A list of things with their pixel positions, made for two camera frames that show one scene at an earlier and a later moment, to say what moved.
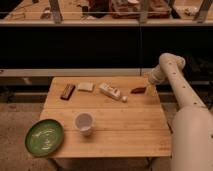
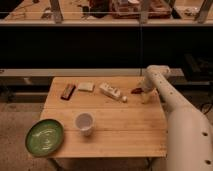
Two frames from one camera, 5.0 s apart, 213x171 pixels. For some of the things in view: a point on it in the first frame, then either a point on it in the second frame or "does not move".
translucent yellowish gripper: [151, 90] to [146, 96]
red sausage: [138, 90] does not move
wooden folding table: [108, 117] does not move
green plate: [44, 138] does not move
